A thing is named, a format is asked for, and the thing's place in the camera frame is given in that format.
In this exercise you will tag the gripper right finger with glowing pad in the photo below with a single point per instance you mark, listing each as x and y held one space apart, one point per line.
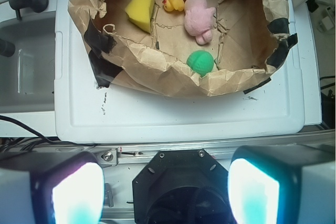
283 184

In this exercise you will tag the pink plush bunny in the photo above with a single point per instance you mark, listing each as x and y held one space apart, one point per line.
198 20

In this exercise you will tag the grey sink basin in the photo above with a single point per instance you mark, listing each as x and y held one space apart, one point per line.
27 77

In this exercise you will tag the aluminium frame rail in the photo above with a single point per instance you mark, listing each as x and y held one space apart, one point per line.
112 155

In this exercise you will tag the white plastic cooler lid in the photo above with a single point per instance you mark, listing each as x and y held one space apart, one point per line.
85 113

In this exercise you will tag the yellow sponge wedge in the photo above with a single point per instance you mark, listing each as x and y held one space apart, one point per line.
140 13

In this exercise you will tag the yellow rubber duck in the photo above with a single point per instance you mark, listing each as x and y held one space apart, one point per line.
171 5

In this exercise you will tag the green rubber ball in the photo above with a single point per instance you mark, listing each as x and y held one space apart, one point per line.
201 62

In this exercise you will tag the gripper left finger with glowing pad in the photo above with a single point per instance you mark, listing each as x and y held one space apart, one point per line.
51 187

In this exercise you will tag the brown crumpled paper bag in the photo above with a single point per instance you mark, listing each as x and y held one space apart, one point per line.
251 40

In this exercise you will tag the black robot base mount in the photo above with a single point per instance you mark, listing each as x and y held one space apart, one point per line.
187 186

